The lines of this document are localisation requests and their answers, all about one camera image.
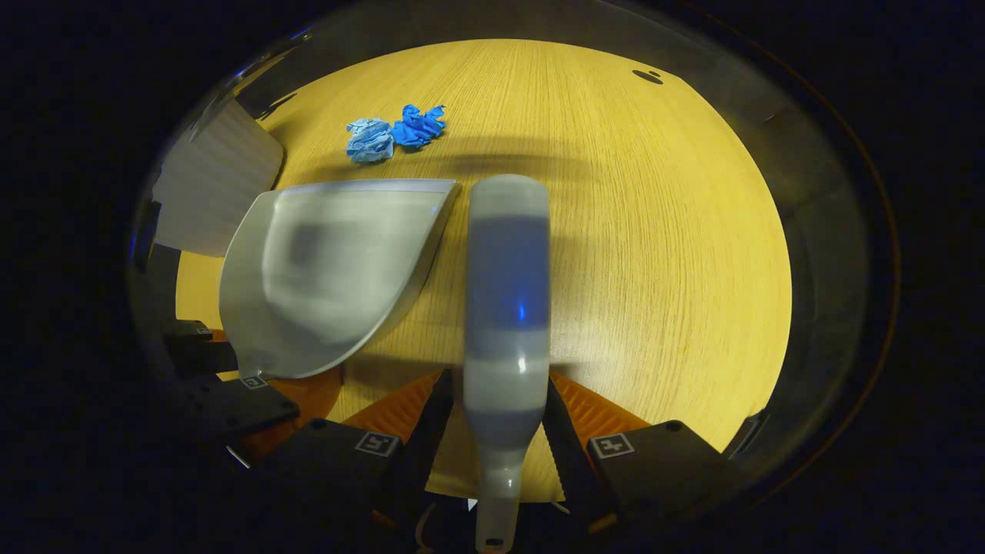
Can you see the small white broom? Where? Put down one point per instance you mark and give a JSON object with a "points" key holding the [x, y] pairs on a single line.
{"points": [[508, 308]]}

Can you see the wooden desktop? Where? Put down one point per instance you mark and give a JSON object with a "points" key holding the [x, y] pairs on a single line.
{"points": [[654, 269]]}

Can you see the light blue paper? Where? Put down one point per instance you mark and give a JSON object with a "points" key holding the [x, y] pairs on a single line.
{"points": [[369, 141]]}

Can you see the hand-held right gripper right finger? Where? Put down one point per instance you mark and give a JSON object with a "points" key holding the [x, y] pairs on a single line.
{"points": [[565, 454]]}

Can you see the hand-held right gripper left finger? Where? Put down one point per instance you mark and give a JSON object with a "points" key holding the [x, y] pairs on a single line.
{"points": [[431, 431]]}

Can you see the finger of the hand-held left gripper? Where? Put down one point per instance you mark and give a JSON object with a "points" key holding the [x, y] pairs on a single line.
{"points": [[238, 404], [200, 350]]}

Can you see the dark blue paper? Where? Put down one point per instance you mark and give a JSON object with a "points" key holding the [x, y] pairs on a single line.
{"points": [[417, 127]]}

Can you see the white dustpan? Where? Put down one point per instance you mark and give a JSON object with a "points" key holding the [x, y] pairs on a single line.
{"points": [[323, 269]]}

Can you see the white garbage bin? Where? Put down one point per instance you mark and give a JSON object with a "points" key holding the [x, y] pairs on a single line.
{"points": [[215, 192]]}

